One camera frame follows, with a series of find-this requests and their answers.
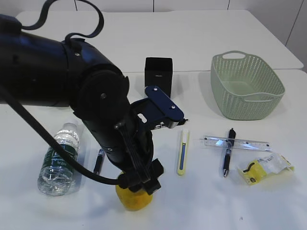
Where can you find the yellow-green utility knife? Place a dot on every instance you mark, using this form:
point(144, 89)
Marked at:
point(183, 150)

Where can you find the yellow packaging waste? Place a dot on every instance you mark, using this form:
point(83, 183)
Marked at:
point(259, 169)

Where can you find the yellow pear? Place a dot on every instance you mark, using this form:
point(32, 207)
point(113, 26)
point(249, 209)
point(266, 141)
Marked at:
point(133, 201)

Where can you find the green woven plastic basket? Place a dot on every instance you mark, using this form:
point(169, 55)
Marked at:
point(245, 88)

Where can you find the black gel pen middle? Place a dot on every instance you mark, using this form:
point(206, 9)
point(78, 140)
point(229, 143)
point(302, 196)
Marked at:
point(170, 124)

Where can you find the black pen under ruler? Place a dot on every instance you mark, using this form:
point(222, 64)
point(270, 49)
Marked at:
point(227, 157)

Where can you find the black pen left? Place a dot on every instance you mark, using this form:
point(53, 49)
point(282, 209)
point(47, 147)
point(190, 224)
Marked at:
point(99, 162)

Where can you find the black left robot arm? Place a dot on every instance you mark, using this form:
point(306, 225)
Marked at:
point(38, 71)

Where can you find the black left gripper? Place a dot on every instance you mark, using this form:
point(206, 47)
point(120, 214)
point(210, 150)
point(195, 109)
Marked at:
point(133, 154)

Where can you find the black square pen holder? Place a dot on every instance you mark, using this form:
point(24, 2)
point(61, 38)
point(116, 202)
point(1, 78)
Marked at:
point(158, 71)

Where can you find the clear plastic ruler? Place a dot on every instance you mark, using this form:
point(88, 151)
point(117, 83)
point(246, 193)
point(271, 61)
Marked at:
point(237, 143)

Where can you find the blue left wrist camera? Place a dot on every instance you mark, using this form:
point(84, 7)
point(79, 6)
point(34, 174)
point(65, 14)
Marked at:
point(157, 107)

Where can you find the clear water bottle green label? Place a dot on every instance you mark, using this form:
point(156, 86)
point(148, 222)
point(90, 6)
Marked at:
point(56, 175)

